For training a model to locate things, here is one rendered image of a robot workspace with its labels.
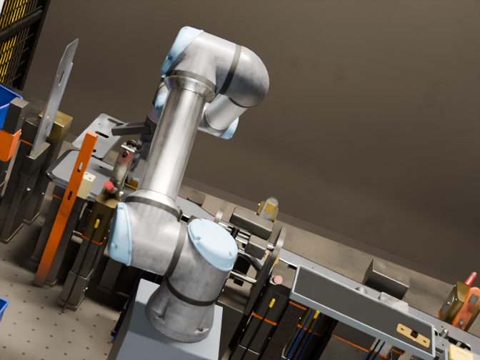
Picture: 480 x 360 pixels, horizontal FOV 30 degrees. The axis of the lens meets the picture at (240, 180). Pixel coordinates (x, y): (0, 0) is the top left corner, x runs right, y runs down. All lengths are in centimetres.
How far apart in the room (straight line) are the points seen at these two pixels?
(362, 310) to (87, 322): 78
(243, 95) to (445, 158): 309
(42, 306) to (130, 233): 77
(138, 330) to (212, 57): 60
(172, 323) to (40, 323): 65
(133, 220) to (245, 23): 290
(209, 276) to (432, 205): 335
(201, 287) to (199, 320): 8
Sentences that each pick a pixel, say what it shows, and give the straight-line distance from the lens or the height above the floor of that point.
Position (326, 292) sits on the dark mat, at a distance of 219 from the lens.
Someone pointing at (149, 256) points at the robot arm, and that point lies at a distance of 182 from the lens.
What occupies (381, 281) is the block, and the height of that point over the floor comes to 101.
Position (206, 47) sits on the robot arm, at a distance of 194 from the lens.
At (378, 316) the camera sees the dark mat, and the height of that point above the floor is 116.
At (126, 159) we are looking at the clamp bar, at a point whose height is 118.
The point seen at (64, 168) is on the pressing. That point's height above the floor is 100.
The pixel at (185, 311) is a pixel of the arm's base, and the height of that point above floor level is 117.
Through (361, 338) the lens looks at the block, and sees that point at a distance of 219.
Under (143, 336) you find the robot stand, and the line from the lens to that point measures 189.
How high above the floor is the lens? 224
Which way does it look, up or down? 26 degrees down
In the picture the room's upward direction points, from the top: 24 degrees clockwise
